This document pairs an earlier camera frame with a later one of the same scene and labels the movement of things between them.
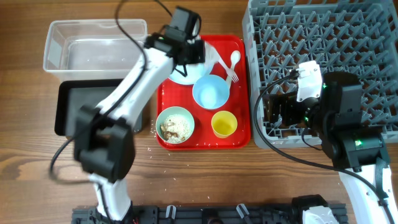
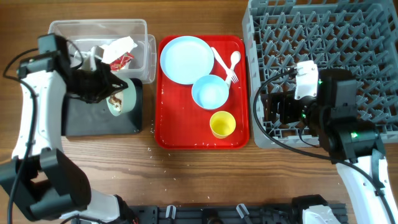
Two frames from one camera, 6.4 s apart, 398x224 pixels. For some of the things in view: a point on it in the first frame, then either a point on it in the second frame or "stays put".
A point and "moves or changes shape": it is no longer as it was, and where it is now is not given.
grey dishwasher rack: [359, 37] stays put
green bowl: [175, 124] moves or changes shape
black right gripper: [289, 102] stays put
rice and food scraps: [175, 129] moves or changes shape
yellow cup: [223, 124] stays put
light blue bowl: [211, 92] stays put
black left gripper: [199, 45] to [107, 88]
